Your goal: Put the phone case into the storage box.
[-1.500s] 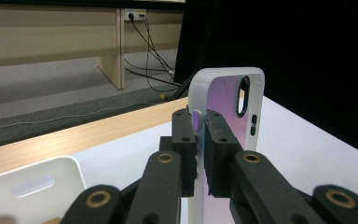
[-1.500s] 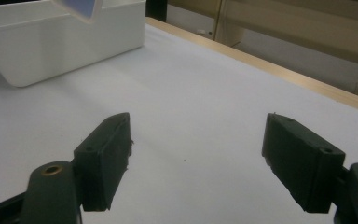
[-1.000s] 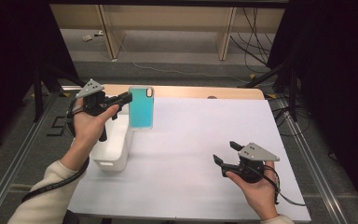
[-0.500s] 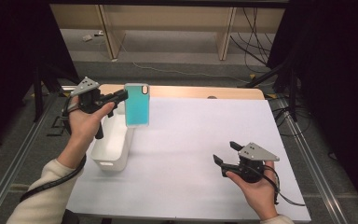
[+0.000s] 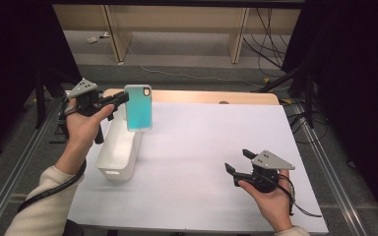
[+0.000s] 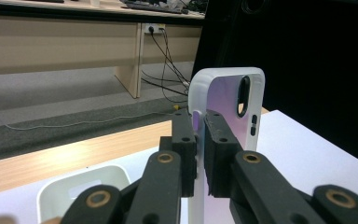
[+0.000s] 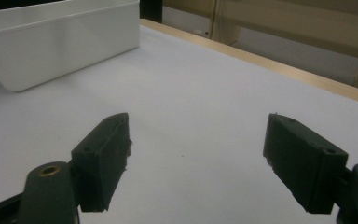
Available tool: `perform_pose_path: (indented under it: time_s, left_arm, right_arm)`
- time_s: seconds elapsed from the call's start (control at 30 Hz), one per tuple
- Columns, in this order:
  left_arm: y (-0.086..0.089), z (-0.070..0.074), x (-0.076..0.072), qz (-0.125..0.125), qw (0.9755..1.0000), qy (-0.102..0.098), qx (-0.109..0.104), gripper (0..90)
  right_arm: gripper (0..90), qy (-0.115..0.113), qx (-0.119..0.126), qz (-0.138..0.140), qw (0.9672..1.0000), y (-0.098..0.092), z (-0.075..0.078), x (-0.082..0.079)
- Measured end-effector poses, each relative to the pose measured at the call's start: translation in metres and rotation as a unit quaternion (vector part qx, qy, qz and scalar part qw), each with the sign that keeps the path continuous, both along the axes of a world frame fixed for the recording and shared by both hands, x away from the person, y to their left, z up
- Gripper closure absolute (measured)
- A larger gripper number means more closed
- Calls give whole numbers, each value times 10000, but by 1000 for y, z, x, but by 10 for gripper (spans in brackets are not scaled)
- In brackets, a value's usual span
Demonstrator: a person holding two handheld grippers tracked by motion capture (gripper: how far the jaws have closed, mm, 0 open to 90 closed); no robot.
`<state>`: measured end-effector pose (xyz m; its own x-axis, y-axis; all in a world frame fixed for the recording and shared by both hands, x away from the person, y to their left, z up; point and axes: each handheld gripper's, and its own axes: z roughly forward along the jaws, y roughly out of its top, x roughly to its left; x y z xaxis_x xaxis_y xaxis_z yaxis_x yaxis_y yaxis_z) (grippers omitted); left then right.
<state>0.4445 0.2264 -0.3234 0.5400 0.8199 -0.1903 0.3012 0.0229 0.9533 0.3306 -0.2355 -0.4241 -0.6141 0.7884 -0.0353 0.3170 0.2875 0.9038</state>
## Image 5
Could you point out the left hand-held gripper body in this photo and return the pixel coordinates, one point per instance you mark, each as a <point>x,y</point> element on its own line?
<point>87,101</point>

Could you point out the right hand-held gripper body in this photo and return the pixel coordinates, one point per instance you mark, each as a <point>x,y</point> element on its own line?
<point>270,161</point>

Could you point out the iridescent phone case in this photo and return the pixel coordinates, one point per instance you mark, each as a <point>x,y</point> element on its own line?
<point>139,111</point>

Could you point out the white plastic bin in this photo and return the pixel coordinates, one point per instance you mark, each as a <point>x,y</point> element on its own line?
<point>118,154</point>

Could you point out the person's left hand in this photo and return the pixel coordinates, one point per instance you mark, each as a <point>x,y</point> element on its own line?
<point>80,131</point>

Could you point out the person's right hand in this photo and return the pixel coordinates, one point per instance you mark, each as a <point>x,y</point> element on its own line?
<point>274,205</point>

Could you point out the white table sheet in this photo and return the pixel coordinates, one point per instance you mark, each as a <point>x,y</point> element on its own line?
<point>193,157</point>

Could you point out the black metal stand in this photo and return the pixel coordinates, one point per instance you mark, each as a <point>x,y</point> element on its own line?
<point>40,98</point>
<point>309,98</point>

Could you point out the small white floor object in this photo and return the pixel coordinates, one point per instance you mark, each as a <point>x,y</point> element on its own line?
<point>92,40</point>

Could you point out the small dark floor object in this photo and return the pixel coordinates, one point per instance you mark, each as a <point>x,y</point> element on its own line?
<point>105,34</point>

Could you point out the wooden table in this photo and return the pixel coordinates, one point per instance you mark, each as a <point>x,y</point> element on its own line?
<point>193,96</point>

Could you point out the black curtain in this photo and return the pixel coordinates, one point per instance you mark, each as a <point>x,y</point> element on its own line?
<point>357,82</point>
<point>13,49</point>

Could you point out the beige wooden shelf unit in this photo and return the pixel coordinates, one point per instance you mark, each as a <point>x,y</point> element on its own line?
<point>177,18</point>

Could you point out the dark rounded object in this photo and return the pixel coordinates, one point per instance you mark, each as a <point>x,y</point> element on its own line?
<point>74,228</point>

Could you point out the metal floor rail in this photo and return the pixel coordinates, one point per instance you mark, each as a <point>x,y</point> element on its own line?
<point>328,173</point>
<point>16,170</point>

